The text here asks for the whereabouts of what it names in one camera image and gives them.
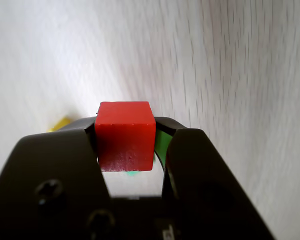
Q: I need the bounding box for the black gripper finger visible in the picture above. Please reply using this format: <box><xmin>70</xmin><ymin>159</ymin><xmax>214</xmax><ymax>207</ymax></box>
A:
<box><xmin>0</xmin><ymin>116</ymin><xmax>121</xmax><ymax>240</ymax></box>

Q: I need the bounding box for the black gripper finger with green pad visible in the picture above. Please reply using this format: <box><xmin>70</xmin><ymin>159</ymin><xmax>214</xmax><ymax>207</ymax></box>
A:
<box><xmin>153</xmin><ymin>116</ymin><xmax>276</xmax><ymax>240</ymax></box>

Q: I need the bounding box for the yellow wooden cube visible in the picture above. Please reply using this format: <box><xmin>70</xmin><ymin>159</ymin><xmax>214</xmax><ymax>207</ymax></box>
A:
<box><xmin>47</xmin><ymin>115</ymin><xmax>74</xmax><ymax>133</ymax></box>

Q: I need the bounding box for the red wooden cube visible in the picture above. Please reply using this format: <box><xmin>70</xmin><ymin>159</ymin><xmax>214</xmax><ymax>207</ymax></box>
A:
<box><xmin>94</xmin><ymin>101</ymin><xmax>157</xmax><ymax>173</ymax></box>

